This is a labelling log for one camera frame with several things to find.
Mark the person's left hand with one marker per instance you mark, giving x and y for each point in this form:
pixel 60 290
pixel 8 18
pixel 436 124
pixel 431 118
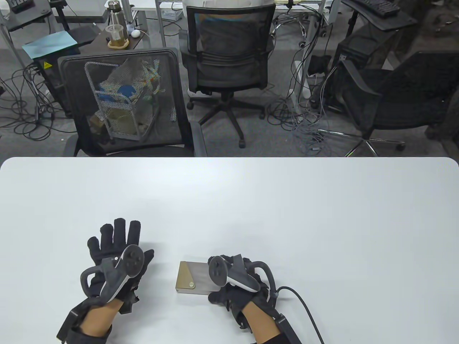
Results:
pixel 116 240

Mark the steel water bottle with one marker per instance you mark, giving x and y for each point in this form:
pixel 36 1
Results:
pixel 115 16

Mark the black swivel office chair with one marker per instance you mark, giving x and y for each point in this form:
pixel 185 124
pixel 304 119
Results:
pixel 229 71

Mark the person's left forearm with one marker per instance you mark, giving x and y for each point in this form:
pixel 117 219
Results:
pixel 98 320

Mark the black equipment stand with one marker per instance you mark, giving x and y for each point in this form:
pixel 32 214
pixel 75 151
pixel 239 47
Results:
pixel 28 16

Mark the grey tracking controller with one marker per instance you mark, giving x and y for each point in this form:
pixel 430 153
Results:
pixel 217 270
pixel 132 259

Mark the black cabinet yellow label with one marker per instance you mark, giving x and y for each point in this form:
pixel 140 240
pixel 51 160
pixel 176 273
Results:
pixel 53 79

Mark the cardboard sliding pencil box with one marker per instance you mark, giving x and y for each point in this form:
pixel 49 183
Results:
pixel 195 276

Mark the black keyboard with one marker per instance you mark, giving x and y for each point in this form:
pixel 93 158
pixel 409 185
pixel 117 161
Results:
pixel 376 6

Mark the white computer mouse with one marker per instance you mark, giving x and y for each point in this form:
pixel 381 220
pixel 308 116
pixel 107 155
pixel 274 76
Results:
pixel 135 33

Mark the person's right hand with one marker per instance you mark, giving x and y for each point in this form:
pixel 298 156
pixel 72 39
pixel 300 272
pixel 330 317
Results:
pixel 233 299

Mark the person's right forearm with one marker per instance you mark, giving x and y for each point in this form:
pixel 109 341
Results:
pixel 263 320

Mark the black keyboard tray stand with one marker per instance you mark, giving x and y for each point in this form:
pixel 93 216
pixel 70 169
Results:
pixel 391 21

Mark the wooden cup coaster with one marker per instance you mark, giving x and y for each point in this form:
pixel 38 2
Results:
pixel 125 43

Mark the teal paper folder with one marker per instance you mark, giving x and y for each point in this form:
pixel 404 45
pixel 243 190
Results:
pixel 50 44

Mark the black chair chrome base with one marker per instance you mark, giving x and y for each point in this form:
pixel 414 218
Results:
pixel 401 104

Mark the dark brown desk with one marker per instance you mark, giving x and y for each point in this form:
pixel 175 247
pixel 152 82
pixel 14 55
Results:
pixel 138 41

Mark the black mesh armless chair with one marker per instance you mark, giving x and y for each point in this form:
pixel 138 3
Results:
pixel 71 89

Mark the clear plastic cup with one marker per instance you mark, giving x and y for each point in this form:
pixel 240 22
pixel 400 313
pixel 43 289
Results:
pixel 115 34

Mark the black computer tower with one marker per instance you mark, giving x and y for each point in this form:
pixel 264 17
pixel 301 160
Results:
pixel 362 50

